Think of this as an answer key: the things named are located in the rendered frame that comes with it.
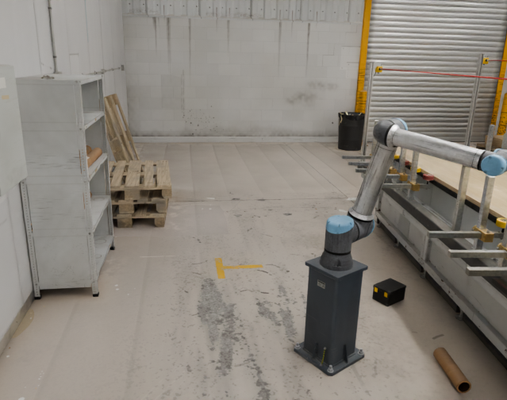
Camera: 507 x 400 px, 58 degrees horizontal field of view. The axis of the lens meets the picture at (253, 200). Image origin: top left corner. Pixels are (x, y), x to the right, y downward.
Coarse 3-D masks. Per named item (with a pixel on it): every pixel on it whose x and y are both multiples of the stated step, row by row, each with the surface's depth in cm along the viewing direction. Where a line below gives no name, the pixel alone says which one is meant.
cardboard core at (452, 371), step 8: (440, 352) 271; (440, 360) 267; (448, 360) 263; (448, 368) 259; (456, 368) 256; (448, 376) 257; (456, 376) 251; (464, 376) 251; (456, 384) 248; (464, 384) 252; (464, 392) 249
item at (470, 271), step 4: (468, 268) 200; (472, 268) 200; (476, 268) 200; (480, 268) 200; (484, 268) 200; (488, 268) 200; (492, 268) 200; (496, 268) 200; (500, 268) 200; (504, 268) 201; (468, 272) 199; (472, 272) 199; (476, 272) 199; (480, 272) 199; (484, 272) 199; (488, 272) 199; (492, 272) 199; (496, 272) 199; (500, 272) 200; (504, 272) 200
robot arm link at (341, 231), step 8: (336, 216) 259; (344, 216) 258; (328, 224) 252; (336, 224) 249; (344, 224) 248; (352, 224) 251; (328, 232) 252; (336, 232) 249; (344, 232) 248; (352, 232) 253; (328, 240) 253; (336, 240) 250; (344, 240) 250; (352, 240) 255; (328, 248) 254; (336, 248) 252; (344, 248) 252
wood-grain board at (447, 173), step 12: (408, 156) 410; (420, 156) 412; (432, 156) 413; (432, 168) 367; (444, 168) 368; (456, 168) 369; (444, 180) 331; (456, 180) 332; (468, 180) 333; (480, 180) 334; (504, 180) 335; (456, 192) 310; (468, 192) 302; (480, 192) 303; (504, 192) 304; (480, 204) 280; (492, 204) 278; (504, 204) 279; (504, 216) 257
